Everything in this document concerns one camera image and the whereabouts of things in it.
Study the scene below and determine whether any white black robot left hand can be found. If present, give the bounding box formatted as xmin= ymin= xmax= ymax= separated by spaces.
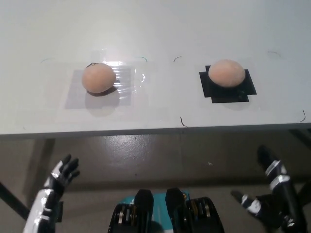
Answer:
xmin=23 ymin=154 xmax=81 ymax=233

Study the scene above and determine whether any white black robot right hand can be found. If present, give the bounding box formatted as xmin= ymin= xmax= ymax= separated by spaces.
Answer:
xmin=230 ymin=145 xmax=311 ymax=233

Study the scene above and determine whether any beige dumpling toy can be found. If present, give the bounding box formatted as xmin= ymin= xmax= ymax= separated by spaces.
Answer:
xmin=208 ymin=59 xmax=245 ymax=88
xmin=81 ymin=63 xmax=115 ymax=93

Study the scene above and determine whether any clear glossy tape sheet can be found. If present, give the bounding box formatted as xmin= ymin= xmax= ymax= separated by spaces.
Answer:
xmin=90 ymin=48 xmax=147 ymax=99

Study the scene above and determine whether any black teal robot torso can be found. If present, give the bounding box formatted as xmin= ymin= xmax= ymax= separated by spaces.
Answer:
xmin=106 ymin=186 xmax=225 ymax=233

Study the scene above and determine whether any black square tape patch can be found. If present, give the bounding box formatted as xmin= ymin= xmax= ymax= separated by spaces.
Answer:
xmin=199 ymin=65 xmax=258 ymax=104

